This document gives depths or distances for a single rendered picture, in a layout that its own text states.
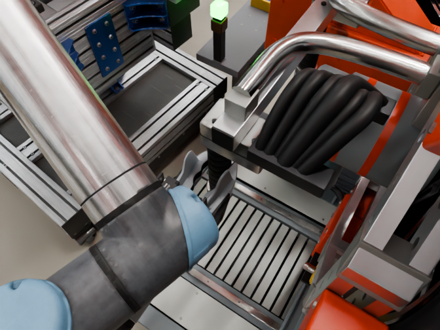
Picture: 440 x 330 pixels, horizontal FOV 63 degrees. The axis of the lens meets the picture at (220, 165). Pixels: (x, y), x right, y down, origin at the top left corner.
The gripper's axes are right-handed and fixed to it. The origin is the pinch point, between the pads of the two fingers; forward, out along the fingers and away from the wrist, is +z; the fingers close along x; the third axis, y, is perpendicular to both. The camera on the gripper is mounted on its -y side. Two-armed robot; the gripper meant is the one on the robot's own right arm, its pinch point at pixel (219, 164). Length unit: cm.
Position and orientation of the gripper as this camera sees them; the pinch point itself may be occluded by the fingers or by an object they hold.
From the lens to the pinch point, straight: 55.2
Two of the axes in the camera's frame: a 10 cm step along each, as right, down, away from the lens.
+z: 5.3, -7.2, 4.5
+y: 0.0, -5.3, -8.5
